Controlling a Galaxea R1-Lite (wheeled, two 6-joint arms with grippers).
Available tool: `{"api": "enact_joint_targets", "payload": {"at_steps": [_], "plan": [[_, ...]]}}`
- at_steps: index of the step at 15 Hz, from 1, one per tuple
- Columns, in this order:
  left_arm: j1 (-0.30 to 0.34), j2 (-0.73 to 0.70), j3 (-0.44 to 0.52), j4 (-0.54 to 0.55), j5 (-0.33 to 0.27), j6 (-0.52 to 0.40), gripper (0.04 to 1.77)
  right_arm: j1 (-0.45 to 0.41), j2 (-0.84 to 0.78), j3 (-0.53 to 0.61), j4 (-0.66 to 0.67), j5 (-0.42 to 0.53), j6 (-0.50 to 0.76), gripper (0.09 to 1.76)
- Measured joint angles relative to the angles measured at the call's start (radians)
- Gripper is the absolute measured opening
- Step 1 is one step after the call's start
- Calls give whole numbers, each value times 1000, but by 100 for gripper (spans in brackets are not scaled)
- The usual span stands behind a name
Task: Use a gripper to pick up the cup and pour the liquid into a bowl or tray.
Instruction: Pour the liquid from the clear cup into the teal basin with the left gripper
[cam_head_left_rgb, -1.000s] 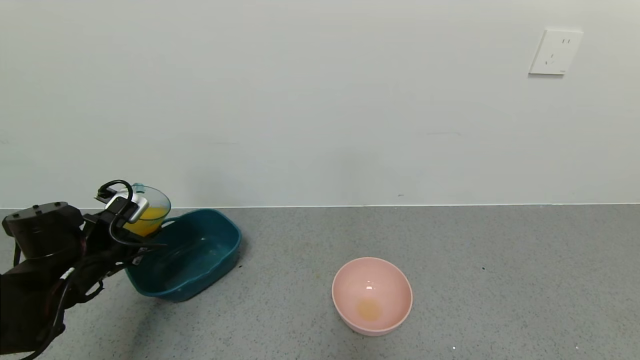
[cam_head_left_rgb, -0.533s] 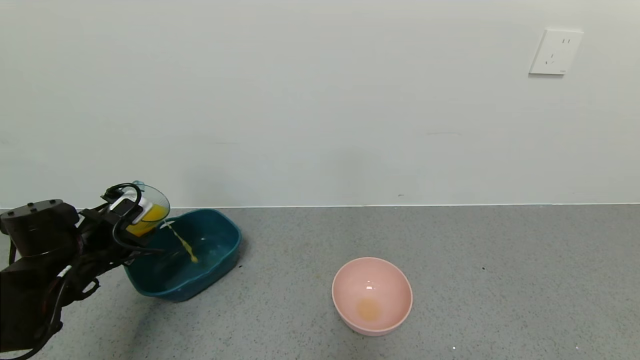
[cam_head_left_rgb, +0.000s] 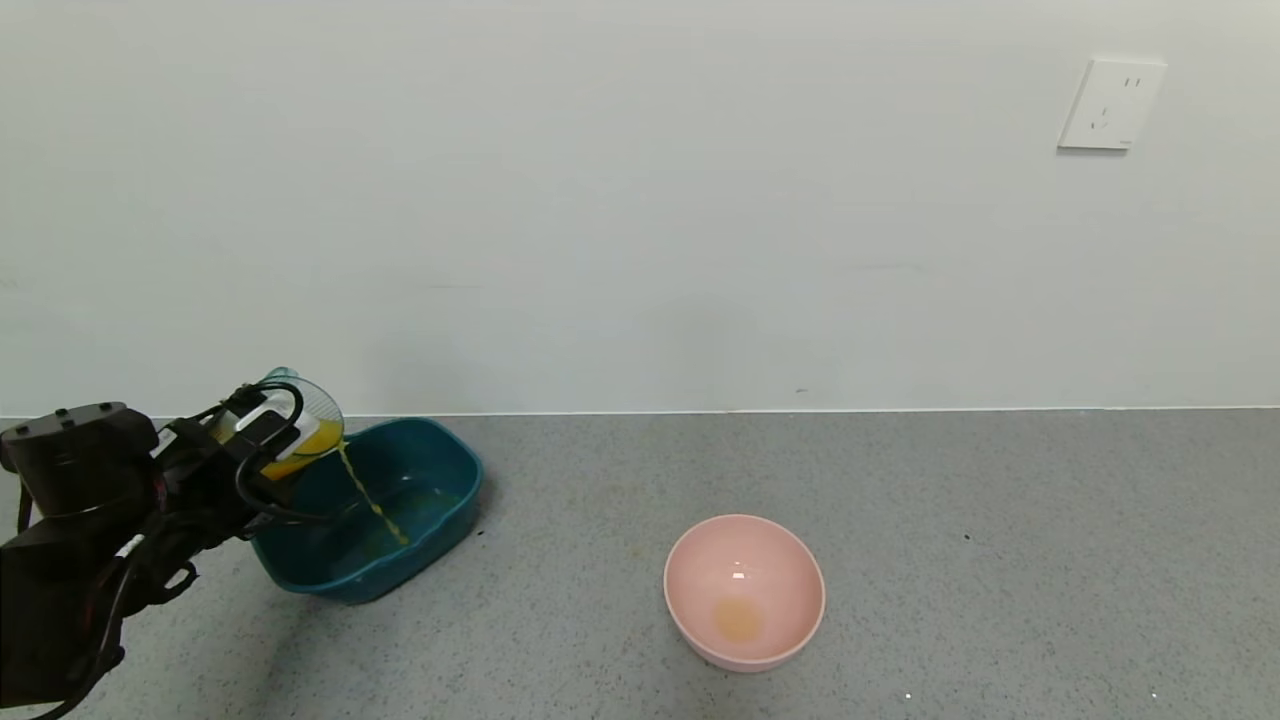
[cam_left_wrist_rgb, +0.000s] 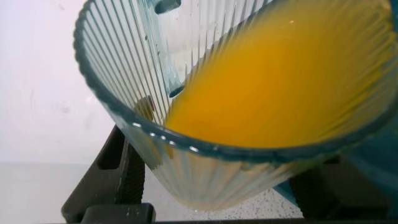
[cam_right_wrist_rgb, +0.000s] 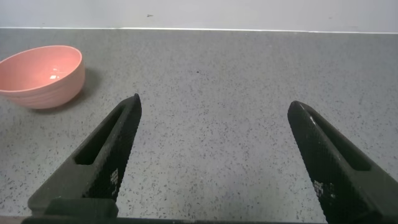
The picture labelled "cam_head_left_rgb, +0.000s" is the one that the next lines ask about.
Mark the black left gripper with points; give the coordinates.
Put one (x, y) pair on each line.
(262, 428)

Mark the ribbed clear glass cup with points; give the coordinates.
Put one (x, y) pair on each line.
(318, 425)

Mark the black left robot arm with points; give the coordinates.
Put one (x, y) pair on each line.
(70, 470)

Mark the pink bowl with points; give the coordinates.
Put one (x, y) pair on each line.
(745, 590)

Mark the teal plastic basin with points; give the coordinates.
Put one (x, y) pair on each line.
(430, 490)

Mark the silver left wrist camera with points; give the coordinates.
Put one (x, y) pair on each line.
(262, 424)

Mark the white wall socket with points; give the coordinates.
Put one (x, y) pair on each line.
(1112, 104)

